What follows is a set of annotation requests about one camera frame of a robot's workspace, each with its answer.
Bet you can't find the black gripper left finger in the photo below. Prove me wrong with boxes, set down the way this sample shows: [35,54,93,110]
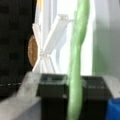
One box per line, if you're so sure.
[37,74,67,120]

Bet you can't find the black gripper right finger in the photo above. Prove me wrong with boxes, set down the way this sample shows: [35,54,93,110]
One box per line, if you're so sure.
[81,76,112,120]

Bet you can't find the green lettuce leaf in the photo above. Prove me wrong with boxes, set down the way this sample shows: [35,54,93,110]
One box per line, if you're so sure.
[67,0,90,120]

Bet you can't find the brown meat patty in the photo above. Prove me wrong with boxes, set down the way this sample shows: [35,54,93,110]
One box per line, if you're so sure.
[28,35,38,66]

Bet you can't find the white divided serving tray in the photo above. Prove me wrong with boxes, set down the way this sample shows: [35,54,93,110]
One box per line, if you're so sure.
[31,0,98,77]

